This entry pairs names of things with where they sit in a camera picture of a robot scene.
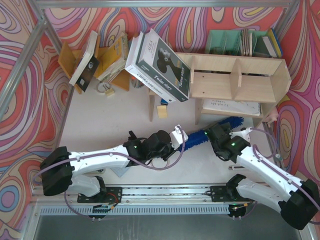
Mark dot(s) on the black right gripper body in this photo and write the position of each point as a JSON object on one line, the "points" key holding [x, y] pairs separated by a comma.
{"points": [[215, 130]]}

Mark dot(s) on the yellow sticky note pad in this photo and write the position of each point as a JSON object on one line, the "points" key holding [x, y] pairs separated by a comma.
{"points": [[162, 111]]}

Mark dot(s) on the teal desk file organizer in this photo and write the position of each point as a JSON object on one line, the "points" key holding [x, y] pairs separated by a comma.
{"points": [[245, 42]]}

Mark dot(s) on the small blue sharpener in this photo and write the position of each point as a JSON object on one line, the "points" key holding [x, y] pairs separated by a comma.
{"points": [[164, 102]]}

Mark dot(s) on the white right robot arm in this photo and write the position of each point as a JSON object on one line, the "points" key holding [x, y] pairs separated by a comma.
{"points": [[296, 200]]}

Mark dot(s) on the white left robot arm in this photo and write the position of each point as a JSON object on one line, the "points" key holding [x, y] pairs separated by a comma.
{"points": [[63, 169]]}

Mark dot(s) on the light wooden bookshelf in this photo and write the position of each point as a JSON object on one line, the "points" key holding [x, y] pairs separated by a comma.
{"points": [[237, 78]]}

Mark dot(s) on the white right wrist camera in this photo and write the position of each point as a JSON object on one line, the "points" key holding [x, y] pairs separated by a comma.
{"points": [[244, 133]]}

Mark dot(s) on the gold binder clip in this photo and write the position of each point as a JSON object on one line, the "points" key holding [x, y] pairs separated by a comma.
{"points": [[109, 91]]}

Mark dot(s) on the blue microfiber duster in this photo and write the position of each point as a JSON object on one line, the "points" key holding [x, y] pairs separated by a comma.
{"points": [[232, 147]]}

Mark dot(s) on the stack of yellow books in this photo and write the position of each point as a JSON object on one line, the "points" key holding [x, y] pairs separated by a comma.
{"points": [[112, 59]]}

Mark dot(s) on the large Twins story book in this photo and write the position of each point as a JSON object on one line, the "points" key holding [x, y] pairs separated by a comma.
{"points": [[151, 61]]}

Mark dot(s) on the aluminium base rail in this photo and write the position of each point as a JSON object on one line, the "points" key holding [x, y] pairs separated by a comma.
{"points": [[142, 194]]}

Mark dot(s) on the yellow wooden book rack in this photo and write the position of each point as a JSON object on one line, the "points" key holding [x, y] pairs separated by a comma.
{"points": [[67, 58]]}

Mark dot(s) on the pen cup with pens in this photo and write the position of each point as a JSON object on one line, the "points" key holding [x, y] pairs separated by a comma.
{"points": [[135, 82]]}

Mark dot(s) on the blue and yellow book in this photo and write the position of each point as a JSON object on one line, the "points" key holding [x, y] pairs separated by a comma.
{"points": [[271, 40]]}

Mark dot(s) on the pink eraser figure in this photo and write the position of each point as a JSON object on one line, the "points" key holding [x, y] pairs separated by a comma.
{"points": [[272, 116]]}

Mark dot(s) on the beige masking tape roll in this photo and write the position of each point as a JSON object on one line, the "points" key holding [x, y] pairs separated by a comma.
{"points": [[159, 164]]}

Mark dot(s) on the white and black paperback book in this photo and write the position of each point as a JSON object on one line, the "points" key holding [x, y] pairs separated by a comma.
{"points": [[86, 63]]}

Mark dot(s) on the white spiral notebook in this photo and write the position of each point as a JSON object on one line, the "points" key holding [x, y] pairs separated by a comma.
{"points": [[238, 107]]}

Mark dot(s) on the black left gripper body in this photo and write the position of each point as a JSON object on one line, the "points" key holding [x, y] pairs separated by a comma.
{"points": [[169, 148]]}

